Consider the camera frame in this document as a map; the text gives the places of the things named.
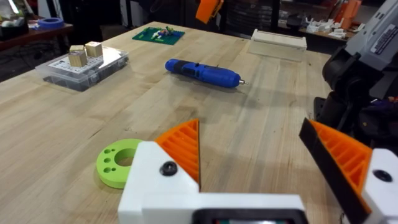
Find green board with toy blocks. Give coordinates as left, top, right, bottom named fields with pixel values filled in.
left=131, top=26, right=186, bottom=46

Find orange printed part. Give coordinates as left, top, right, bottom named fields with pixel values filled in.
left=195, top=0, right=225, bottom=25

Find green disc with holes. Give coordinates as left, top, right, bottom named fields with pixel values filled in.
left=95, top=138, right=144, bottom=190

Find clear plastic parts box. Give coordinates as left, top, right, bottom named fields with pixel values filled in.
left=35, top=45, right=130, bottom=93

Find white long box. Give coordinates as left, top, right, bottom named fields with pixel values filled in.
left=248, top=29, right=308, bottom=62

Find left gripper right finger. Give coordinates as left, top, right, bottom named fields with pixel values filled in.
left=298, top=117, right=398, bottom=224

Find blue electric screwdriver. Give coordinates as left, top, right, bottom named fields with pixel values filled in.
left=164, top=58, right=249, bottom=89

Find heap of white printed parts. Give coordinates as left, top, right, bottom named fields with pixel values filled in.
left=305, top=17, right=366, bottom=40

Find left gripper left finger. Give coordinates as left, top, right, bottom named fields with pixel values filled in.
left=117, top=118, right=201, bottom=224

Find blue tape roll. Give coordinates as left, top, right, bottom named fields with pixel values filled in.
left=37, top=17, right=65, bottom=30

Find brown side table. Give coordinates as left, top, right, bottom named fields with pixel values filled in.
left=0, top=22, right=74, bottom=52

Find orange printed parts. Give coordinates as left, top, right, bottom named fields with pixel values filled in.
left=334, top=0, right=363, bottom=30

